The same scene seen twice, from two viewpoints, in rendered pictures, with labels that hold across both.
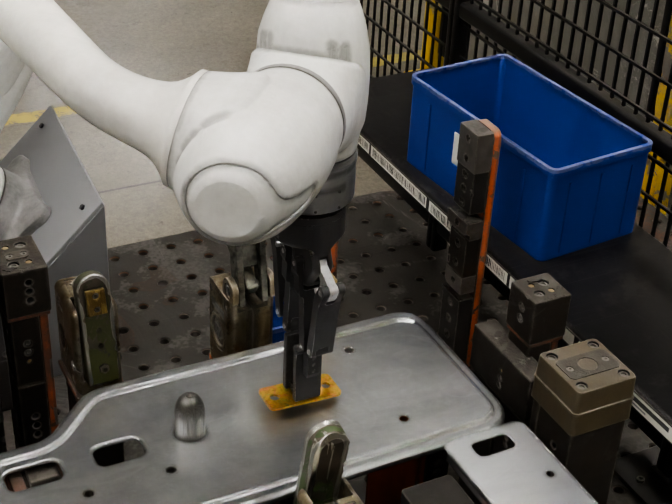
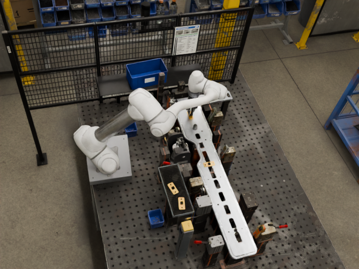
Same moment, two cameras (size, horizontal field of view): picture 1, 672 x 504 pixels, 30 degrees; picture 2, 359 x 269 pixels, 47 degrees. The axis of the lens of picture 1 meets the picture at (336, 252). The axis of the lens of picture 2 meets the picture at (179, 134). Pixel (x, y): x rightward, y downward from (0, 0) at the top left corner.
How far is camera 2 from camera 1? 2.84 m
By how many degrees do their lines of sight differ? 62
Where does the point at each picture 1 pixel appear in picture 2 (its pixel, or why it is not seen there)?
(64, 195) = (115, 142)
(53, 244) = (125, 147)
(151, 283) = not seen: hidden behind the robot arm
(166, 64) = not seen: outside the picture
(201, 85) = (215, 88)
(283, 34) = (202, 79)
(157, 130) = (215, 96)
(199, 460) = (200, 128)
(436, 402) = not seen: hidden behind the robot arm
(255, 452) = (200, 122)
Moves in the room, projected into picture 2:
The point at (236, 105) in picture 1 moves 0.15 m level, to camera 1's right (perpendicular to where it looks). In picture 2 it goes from (219, 86) to (221, 72)
